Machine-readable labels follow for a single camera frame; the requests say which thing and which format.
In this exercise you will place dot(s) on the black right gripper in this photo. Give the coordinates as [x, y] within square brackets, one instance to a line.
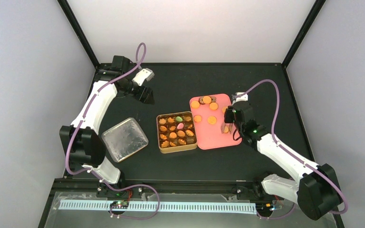
[226, 119]

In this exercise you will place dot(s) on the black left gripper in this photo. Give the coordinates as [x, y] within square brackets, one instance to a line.
[143, 99]

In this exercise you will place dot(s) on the orange flower cookie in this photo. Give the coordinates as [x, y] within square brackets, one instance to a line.
[170, 120]
[162, 121]

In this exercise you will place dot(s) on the silver tin lid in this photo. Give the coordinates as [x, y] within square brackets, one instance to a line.
[124, 139]

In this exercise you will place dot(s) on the green round macaron cookie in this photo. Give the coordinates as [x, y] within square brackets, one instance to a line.
[178, 119]

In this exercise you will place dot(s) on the gold cookie tin box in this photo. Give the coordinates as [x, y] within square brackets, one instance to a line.
[192, 141]

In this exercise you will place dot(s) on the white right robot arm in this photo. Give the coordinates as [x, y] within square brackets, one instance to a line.
[313, 187]

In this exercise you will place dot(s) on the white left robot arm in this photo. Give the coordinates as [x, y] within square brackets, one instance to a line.
[84, 150]

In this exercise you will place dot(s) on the pink plastic tray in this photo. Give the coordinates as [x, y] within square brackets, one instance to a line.
[210, 136]

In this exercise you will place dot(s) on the dark flower sprinkled cookie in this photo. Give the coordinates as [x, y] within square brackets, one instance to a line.
[214, 99]

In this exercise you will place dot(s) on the pink round macaron cookie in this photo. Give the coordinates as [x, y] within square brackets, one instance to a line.
[180, 126]

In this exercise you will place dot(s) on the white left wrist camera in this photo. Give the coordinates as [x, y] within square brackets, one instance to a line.
[143, 75]

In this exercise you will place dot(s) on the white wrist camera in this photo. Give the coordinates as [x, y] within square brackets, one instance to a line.
[239, 96]
[143, 75]

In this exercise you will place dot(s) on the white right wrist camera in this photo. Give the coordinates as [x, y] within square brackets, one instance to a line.
[239, 96]

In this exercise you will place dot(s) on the black enclosure frame post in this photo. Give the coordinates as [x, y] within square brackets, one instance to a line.
[67, 10]

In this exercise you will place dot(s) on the light blue slotted cable duct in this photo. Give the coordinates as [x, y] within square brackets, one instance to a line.
[149, 206]

